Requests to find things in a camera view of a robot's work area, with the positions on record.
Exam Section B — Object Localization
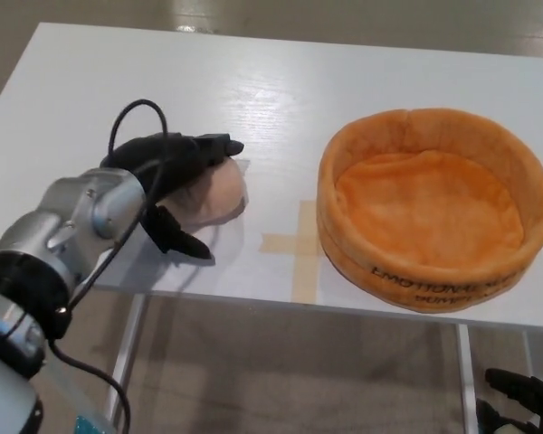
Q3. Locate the white straight table leg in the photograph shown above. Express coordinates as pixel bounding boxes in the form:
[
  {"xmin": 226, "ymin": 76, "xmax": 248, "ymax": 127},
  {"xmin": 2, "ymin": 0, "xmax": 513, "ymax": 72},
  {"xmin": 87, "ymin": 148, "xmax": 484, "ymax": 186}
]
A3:
[{"xmin": 455, "ymin": 324, "xmax": 477, "ymax": 434}]

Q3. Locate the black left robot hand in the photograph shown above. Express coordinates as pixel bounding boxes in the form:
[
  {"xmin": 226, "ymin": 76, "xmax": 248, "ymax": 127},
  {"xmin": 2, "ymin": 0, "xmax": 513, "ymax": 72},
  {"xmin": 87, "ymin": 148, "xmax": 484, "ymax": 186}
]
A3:
[{"xmin": 99, "ymin": 132, "xmax": 246, "ymax": 268}]

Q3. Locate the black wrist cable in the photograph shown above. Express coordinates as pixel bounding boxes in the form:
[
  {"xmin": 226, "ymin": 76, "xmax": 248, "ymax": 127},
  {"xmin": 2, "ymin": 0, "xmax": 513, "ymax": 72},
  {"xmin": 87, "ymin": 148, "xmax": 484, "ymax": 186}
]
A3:
[{"xmin": 48, "ymin": 99, "xmax": 171, "ymax": 434}]

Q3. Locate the orange plush round plate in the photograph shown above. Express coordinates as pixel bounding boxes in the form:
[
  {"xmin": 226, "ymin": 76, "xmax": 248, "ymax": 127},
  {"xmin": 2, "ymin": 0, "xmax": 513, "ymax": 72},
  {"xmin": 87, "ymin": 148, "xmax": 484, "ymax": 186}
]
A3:
[{"xmin": 317, "ymin": 108, "xmax": 543, "ymax": 314}]

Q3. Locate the short beige tape strip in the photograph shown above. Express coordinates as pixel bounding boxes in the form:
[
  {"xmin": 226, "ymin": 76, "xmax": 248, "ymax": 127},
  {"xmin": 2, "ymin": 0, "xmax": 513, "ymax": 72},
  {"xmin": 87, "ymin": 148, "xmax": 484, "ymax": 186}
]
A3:
[{"xmin": 261, "ymin": 231, "xmax": 323, "ymax": 255}]

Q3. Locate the white slanted table leg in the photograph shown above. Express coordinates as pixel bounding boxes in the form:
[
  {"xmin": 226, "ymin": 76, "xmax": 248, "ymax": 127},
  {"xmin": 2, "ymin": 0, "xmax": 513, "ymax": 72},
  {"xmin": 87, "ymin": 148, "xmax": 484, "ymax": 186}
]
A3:
[{"xmin": 106, "ymin": 296, "xmax": 148, "ymax": 420}]

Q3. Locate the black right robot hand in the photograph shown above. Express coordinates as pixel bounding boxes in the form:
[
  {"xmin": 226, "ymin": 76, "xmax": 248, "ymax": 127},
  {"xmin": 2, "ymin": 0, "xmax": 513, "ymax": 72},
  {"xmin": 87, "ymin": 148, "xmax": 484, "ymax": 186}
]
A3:
[{"xmin": 473, "ymin": 368, "xmax": 543, "ymax": 434}]

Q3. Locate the pink round plush toy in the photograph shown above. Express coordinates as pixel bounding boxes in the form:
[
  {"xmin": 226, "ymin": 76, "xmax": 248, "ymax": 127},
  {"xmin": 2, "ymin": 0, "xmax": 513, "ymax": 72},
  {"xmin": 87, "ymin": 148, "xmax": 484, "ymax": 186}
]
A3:
[{"xmin": 162, "ymin": 157, "xmax": 250, "ymax": 228}]

